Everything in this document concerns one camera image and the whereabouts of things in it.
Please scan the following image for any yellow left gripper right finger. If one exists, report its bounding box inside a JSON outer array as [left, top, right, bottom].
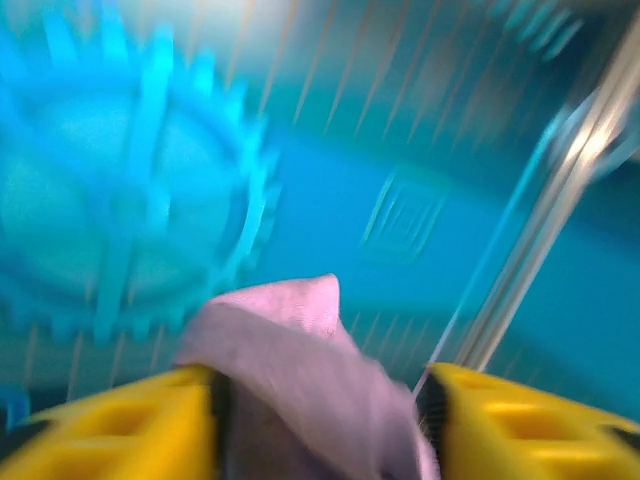
[[416, 362, 640, 480]]

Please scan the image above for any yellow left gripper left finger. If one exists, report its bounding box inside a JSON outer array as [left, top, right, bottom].
[[0, 364, 232, 480]]

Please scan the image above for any aluminium frame post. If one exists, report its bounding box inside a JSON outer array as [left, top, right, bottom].
[[449, 9, 640, 374]]

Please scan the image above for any purple printed t-shirt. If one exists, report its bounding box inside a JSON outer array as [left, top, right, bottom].
[[172, 272, 442, 480]]

